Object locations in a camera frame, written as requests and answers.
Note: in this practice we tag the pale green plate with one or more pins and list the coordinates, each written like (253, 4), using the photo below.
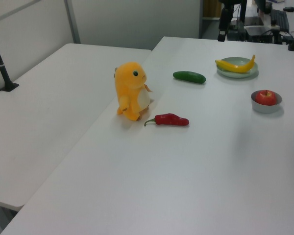
(231, 61)

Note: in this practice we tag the black camera stand pole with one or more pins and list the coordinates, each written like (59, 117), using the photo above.
(2, 71)

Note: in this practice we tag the black control box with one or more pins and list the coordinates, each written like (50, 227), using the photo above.
(258, 34)

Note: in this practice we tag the green cucumber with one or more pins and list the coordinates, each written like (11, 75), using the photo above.
(189, 77)

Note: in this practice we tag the red chili pepper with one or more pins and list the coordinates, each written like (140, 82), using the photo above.
(170, 120)

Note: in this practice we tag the red apple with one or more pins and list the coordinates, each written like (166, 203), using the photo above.
(265, 98)

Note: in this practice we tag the orange plush toy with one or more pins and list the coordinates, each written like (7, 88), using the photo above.
(129, 88)

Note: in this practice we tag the yellow banana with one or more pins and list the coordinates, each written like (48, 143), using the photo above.
(235, 67)

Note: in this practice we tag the grey metal bowl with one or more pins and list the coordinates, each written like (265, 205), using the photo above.
(264, 109)

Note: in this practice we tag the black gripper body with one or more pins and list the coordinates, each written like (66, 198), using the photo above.
(226, 19)

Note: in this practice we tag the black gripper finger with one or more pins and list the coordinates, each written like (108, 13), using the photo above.
(219, 36)
(224, 36)

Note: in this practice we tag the grey partition post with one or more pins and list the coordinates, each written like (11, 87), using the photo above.
(72, 22)

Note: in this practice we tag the black keyboard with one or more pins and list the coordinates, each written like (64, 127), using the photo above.
(279, 19)

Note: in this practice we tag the black computer mouse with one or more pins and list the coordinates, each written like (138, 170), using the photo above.
(289, 9)

